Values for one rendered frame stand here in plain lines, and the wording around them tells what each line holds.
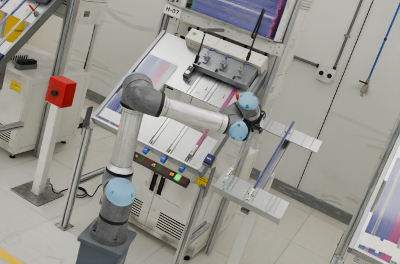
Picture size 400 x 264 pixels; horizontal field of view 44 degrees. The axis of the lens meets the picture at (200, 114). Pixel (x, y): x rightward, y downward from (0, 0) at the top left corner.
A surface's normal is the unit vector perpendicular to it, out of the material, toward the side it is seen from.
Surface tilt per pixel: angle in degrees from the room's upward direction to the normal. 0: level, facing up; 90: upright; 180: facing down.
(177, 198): 90
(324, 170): 90
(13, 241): 0
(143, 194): 90
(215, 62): 44
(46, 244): 0
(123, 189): 7
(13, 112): 90
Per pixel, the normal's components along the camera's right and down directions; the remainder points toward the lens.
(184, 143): -0.09, -0.55
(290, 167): -0.43, 0.14
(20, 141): 0.85, 0.39
